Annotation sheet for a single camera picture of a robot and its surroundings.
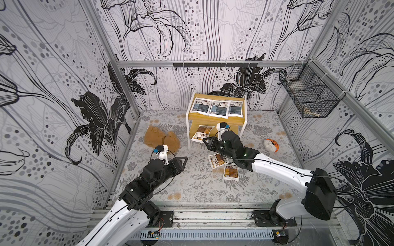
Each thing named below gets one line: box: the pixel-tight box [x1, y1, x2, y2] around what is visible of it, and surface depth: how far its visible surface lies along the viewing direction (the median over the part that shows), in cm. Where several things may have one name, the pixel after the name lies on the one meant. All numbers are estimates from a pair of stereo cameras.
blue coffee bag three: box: [225, 99, 244, 118], surface depth 76 cm
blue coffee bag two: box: [208, 99, 231, 119], surface depth 76 cm
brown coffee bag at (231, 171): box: [222, 162, 240, 181], surface depth 87 cm
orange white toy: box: [263, 138, 280, 153], surface depth 95 cm
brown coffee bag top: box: [207, 153, 226, 170], surface depth 92 cm
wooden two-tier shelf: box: [185, 93, 248, 151], surface depth 74 cm
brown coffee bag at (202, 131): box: [190, 125, 215, 143], surface depth 79 cm
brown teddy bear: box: [144, 125, 181, 153], surface depth 95 cm
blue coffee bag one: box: [189, 97, 213, 116], surface depth 78 cm
